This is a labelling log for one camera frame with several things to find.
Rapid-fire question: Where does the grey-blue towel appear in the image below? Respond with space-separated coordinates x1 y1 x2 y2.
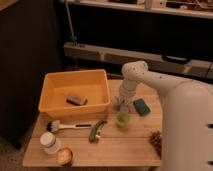
113 96 131 113

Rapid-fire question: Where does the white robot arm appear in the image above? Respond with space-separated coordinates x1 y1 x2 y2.
118 61 213 171

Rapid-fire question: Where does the yellow plastic tray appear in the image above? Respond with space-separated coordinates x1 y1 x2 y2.
38 69 111 118

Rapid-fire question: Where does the teal sponge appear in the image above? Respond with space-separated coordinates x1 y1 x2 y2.
133 99 150 116

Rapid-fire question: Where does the green plastic cup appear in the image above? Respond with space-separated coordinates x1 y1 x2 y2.
116 112 129 128

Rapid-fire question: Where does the wooden table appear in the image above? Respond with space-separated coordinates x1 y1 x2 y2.
23 79 162 167

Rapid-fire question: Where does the grey metal shelf beam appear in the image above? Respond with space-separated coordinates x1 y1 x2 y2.
63 42 213 79

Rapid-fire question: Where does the brown dried bunch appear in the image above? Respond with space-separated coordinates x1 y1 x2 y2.
149 131 162 156

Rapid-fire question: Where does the brown sponge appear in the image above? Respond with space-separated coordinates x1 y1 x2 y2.
66 94 88 106

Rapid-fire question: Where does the white dish brush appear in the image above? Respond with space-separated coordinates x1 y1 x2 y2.
46 120 92 133

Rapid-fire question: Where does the white lidded jar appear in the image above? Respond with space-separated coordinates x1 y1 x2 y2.
40 132 61 154

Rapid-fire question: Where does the green handled peeler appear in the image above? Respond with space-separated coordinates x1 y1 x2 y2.
88 119 107 143

